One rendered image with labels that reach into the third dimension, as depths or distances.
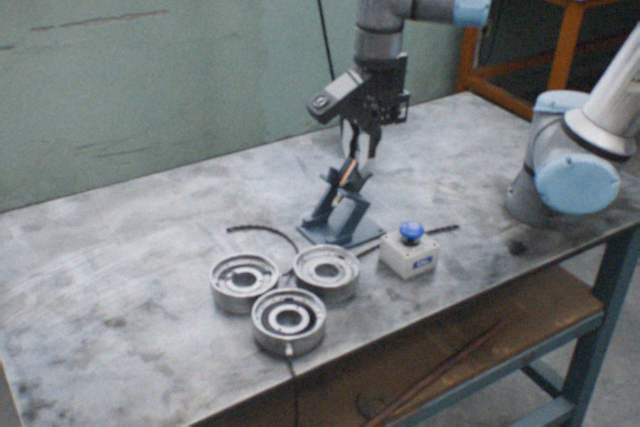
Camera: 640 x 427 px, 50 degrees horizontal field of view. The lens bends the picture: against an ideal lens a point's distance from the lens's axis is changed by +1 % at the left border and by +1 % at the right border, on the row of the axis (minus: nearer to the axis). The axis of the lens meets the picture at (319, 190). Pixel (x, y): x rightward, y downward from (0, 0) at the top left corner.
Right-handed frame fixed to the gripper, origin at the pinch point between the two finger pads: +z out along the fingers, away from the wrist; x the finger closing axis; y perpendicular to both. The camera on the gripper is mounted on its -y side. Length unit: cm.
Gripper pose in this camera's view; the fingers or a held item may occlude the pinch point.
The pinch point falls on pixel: (355, 168)
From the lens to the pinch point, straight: 117.0
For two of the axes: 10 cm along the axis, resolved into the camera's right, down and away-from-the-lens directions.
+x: -5.6, -4.6, 6.9
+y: 8.3, -2.5, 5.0
